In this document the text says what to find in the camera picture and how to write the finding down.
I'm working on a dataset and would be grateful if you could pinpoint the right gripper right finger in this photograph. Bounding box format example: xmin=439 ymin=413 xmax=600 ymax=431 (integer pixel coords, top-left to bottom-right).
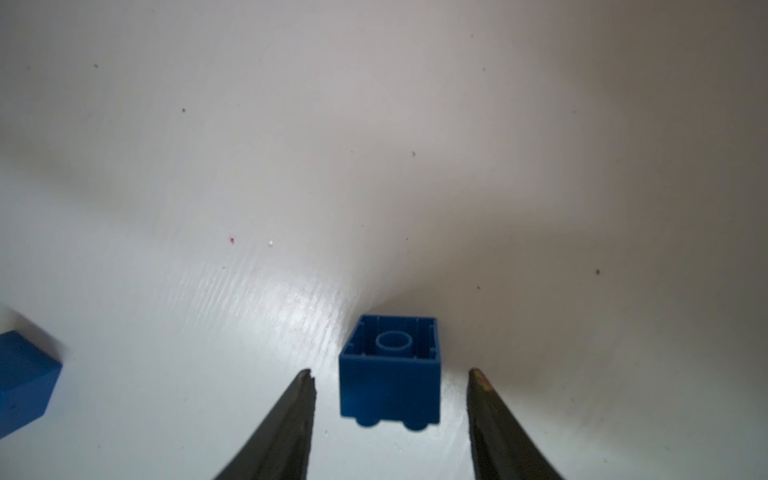
xmin=466 ymin=368 xmax=562 ymax=480

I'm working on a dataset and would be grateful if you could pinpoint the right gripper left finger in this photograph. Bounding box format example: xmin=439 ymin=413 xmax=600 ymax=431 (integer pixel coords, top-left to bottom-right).
xmin=217 ymin=369 xmax=317 ymax=480

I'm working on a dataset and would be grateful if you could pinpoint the dark blue lego brick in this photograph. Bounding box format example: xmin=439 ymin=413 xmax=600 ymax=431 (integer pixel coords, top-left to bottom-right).
xmin=0 ymin=331 xmax=62 ymax=438
xmin=339 ymin=315 xmax=442 ymax=431

